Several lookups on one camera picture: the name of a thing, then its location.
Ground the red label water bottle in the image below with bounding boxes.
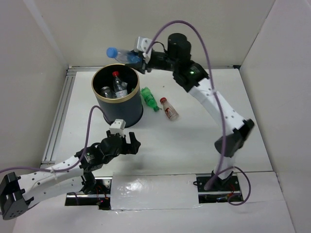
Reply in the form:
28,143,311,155
112,71,128,98

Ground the blue label water bottle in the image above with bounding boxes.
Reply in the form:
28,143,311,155
106,47,142,64

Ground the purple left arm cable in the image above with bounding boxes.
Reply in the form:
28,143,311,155
0,105,115,174

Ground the small red-cap drink bottle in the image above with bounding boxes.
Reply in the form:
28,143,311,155
160,97,179,121

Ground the aluminium rail frame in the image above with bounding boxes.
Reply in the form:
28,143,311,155
40,67,76,168

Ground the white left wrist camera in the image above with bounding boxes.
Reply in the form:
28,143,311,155
109,119,126,137

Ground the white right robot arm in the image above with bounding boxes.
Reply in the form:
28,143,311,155
135,33,255,190

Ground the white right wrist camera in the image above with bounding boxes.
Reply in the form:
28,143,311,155
134,36,152,60

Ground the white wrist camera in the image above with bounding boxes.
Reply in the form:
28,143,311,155
109,119,126,137
134,36,152,60

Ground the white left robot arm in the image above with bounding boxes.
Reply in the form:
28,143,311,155
0,64,143,220

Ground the green plastic soda bottle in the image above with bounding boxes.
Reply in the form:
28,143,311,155
140,87,160,112

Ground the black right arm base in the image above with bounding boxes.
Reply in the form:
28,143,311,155
193,174,243,204

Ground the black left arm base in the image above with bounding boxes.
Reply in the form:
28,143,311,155
65,177,112,211

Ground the clear capless plastic bottle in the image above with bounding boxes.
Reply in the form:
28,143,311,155
100,86,114,99

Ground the dark round waste bin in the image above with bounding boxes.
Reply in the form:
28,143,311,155
91,64,143,128

